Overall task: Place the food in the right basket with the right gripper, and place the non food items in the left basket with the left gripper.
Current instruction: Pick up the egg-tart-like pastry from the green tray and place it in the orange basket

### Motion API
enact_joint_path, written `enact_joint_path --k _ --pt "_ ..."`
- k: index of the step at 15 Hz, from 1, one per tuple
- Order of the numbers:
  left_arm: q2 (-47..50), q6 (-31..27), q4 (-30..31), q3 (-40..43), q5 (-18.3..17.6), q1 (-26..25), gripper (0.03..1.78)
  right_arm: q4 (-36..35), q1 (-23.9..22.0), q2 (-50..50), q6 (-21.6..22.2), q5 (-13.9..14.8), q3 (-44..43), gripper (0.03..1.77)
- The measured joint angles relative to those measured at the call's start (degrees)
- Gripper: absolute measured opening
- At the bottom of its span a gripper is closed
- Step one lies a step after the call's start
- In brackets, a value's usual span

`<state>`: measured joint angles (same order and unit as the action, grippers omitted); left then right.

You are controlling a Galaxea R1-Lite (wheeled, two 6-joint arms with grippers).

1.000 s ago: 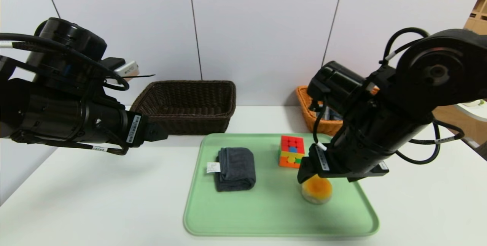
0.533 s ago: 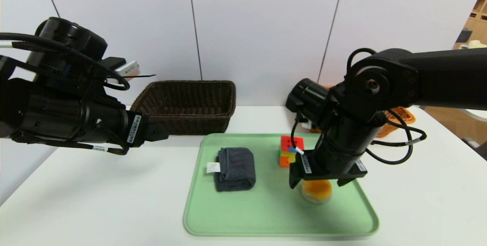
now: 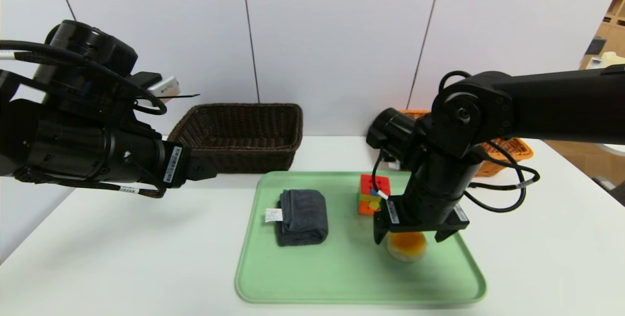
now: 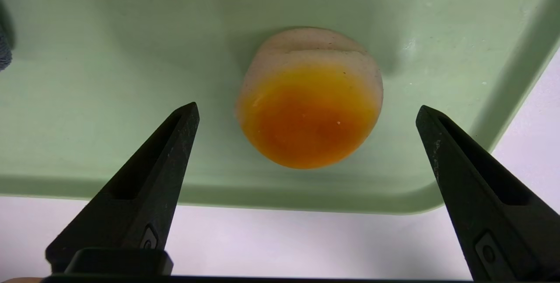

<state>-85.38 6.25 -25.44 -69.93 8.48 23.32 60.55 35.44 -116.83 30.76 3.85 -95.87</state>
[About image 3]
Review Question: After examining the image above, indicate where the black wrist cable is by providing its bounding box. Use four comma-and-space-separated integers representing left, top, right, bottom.
0, 40, 167, 116
437, 70, 541, 214

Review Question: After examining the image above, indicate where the wooden shelf unit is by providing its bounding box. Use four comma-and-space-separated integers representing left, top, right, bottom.
580, 0, 625, 70

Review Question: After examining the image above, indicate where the dark grey towel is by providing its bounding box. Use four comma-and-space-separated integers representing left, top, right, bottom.
265, 189, 329, 247

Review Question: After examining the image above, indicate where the orange wicker basket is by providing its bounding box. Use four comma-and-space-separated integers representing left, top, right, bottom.
400, 109, 534, 177

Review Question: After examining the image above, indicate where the colourful puzzle cube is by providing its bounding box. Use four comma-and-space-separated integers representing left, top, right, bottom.
357, 174, 391, 216

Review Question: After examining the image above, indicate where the grey chair base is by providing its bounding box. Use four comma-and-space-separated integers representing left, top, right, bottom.
592, 176, 625, 208

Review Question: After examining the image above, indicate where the dark brown wicker basket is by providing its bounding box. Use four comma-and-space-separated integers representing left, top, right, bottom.
167, 103, 304, 174

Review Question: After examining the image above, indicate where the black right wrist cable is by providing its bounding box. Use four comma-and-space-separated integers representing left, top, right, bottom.
437, 70, 541, 214

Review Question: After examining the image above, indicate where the dark grey chair back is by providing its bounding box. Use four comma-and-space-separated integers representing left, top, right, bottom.
584, 37, 606, 56

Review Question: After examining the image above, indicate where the beige appliance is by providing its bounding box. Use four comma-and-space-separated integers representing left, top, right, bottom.
586, 51, 625, 70

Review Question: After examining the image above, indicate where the green plastic tray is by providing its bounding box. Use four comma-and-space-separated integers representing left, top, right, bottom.
235, 171, 487, 304

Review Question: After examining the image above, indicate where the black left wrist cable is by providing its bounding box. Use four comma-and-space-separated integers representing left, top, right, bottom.
0, 40, 167, 116

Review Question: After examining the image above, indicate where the round yellow bun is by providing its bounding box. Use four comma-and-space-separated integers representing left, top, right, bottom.
385, 231, 427, 263

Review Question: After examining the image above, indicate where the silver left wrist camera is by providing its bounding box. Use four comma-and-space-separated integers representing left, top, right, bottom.
146, 76, 181, 100

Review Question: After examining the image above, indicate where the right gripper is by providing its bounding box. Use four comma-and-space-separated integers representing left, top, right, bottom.
373, 163, 470, 245

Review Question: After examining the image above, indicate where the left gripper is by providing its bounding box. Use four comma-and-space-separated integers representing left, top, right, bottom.
111, 128, 217, 189

